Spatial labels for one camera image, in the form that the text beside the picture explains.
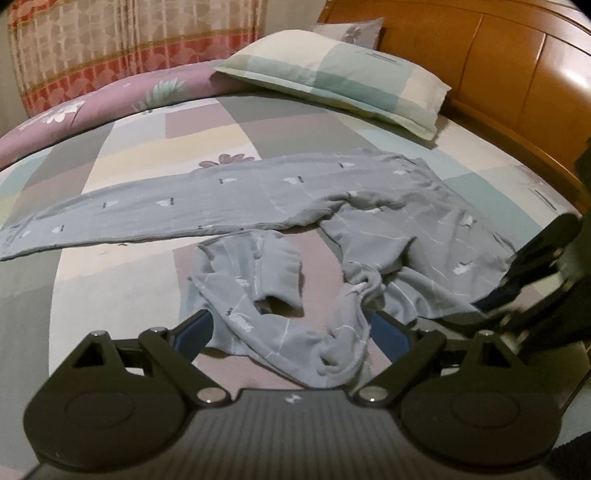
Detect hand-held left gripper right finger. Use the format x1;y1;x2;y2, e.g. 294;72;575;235
355;312;522;407

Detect pink floral quilt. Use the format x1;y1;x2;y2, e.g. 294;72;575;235
0;60;259;167

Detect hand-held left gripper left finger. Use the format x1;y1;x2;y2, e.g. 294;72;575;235
69;310;232;407

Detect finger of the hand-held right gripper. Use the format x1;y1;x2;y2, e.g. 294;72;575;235
505;216;583;282
473;277;529;317

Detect wooden headboard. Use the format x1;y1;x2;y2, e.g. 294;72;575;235
318;0;591;217

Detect floral pillow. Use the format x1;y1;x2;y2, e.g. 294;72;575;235
314;17;386;49

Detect orange patterned curtain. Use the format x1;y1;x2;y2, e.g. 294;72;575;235
7;0;269;118

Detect grey pajama top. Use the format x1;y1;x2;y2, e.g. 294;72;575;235
185;185;518;388

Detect checked pillow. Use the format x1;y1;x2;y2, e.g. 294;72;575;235
212;30;453;141

